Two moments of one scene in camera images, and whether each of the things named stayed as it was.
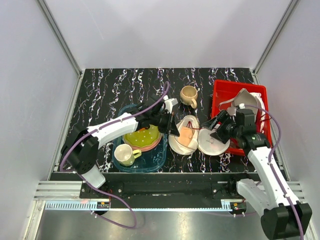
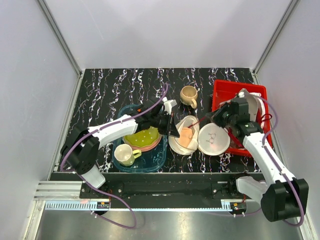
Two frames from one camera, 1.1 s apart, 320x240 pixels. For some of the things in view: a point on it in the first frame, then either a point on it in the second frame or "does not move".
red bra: x=191 y=125 → x=228 y=132
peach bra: x=185 y=135 does not move
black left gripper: x=171 y=127 does not move
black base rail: x=167 y=190 does not move
